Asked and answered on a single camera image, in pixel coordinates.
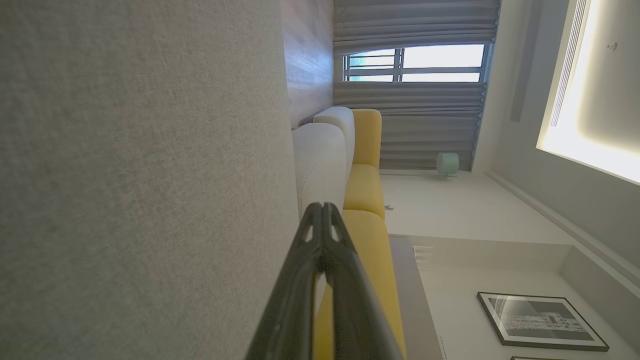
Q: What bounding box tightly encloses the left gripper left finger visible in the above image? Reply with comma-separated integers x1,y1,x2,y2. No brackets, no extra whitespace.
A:
245,202,326,360

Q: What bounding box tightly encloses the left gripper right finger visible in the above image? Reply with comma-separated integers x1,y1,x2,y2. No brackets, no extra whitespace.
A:
324,202,405,360

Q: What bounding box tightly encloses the yellow sofa back cushion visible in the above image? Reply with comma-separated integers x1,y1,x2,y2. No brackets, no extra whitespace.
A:
351,108,382,169
344,163,386,220
312,209,407,360

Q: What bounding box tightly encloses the grey-brown sofa backrest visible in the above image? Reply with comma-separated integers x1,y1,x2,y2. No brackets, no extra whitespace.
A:
389,235,444,360

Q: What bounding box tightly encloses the grey fabric sofa cushion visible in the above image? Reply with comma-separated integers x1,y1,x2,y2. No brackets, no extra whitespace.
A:
292,122,347,313
313,106,356,176
0,0,301,360

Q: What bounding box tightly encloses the pale green round lamp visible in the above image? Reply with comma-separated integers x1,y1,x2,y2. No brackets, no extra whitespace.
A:
436,152,460,177

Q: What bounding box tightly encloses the grey pleated curtain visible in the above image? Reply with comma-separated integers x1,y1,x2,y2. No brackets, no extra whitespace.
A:
332,0,502,57
333,81,487,171

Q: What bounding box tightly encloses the bright window with bars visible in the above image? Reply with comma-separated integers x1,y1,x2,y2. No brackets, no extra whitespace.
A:
342,44,493,83

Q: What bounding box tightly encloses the white linear ceiling vent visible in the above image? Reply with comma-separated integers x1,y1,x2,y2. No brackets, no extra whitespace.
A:
549,0,590,128

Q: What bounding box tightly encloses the black framed wall picture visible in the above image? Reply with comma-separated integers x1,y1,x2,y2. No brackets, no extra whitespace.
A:
476,291,610,352

